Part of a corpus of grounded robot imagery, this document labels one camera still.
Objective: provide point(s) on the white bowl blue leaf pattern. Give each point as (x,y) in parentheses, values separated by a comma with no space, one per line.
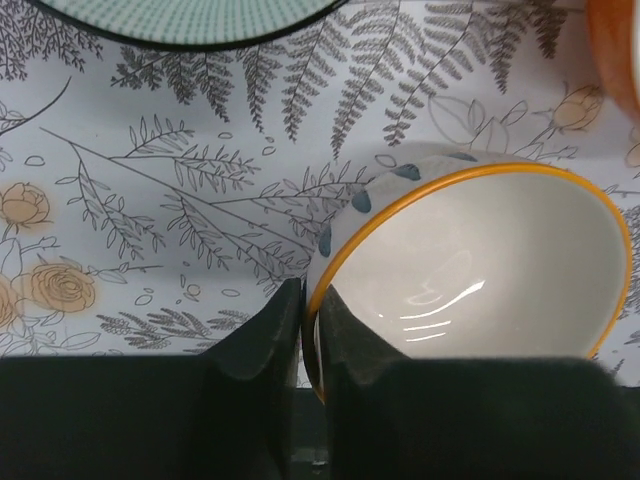
(474,254)

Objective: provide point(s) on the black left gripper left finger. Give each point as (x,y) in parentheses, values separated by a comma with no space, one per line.
(223,414)

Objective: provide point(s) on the floral patterned table mat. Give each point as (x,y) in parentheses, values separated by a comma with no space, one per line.
(152,201)

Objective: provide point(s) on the orange bowl black inside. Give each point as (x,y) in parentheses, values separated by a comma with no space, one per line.
(613,29)

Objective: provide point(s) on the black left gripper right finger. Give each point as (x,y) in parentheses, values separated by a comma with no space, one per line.
(393,417)

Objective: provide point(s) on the pale green ribbed bowl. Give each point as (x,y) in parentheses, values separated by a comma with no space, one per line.
(190,25)

